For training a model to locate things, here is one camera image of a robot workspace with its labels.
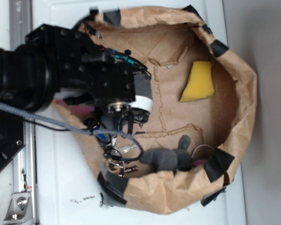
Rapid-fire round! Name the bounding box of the grey metal ring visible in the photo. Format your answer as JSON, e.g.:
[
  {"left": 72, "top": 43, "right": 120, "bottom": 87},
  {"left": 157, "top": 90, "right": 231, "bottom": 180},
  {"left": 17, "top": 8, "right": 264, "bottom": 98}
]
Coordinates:
[{"left": 192, "top": 144, "right": 214, "bottom": 159}]

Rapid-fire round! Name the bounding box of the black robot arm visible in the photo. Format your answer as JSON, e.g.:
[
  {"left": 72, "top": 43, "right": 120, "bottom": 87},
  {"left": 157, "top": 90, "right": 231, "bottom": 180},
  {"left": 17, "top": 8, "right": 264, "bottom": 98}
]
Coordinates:
[{"left": 0, "top": 24, "right": 153, "bottom": 125}]

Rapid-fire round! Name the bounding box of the dark red cloth piece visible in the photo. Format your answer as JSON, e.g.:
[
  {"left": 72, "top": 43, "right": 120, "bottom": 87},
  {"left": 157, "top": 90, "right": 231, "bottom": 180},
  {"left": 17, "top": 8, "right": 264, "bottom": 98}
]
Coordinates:
[{"left": 192, "top": 159, "right": 208, "bottom": 167}]

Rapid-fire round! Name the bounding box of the aluminium frame rail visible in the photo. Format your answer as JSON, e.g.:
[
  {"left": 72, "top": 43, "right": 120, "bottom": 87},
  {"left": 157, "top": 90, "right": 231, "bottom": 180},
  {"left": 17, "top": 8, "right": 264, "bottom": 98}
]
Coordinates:
[{"left": 9, "top": 0, "right": 39, "bottom": 225}]

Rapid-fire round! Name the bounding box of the yellow sponge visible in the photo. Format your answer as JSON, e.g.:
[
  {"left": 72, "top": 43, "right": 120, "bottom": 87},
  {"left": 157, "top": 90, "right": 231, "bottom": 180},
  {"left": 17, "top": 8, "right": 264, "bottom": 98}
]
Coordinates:
[{"left": 180, "top": 61, "right": 215, "bottom": 102}]

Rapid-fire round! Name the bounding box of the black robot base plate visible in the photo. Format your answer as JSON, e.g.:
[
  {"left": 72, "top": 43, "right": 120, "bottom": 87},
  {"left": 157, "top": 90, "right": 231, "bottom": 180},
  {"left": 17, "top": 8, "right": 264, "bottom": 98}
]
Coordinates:
[{"left": 0, "top": 111, "right": 25, "bottom": 173}]

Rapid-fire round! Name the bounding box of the silver key bunch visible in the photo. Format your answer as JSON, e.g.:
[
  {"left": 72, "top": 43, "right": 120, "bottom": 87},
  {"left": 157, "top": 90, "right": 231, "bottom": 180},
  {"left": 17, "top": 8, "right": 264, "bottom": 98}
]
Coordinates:
[{"left": 104, "top": 143, "right": 139, "bottom": 177}]

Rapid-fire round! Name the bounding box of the grey plush mouse toy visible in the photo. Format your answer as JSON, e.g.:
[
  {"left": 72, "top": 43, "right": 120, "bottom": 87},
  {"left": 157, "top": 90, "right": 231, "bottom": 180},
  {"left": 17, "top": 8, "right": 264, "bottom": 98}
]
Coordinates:
[{"left": 140, "top": 135, "right": 193, "bottom": 173}]

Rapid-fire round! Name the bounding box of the metal corner bracket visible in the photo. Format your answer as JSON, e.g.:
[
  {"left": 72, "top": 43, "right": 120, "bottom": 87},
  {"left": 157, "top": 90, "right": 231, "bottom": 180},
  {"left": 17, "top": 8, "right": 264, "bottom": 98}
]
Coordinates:
[{"left": 3, "top": 192, "right": 33, "bottom": 225}]

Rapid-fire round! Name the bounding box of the grey braided cable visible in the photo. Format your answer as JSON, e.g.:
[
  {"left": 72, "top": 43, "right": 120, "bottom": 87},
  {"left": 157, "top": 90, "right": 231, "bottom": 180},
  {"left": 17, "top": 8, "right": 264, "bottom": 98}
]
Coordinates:
[{"left": 0, "top": 98, "right": 145, "bottom": 162}]

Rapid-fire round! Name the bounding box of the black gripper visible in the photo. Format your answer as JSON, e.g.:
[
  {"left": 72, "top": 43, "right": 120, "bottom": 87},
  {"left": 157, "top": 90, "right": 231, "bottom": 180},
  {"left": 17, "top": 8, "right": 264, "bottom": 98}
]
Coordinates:
[{"left": 24, "top": 24, "right": 153, "bottom": 131}]

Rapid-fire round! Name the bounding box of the brown paper bag bin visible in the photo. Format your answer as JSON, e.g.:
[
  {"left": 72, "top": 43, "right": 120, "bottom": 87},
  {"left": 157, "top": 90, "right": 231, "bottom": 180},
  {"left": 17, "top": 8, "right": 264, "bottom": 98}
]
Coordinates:
[{"left": 52, "top": 4, "right": 258, "bottom": 215}]

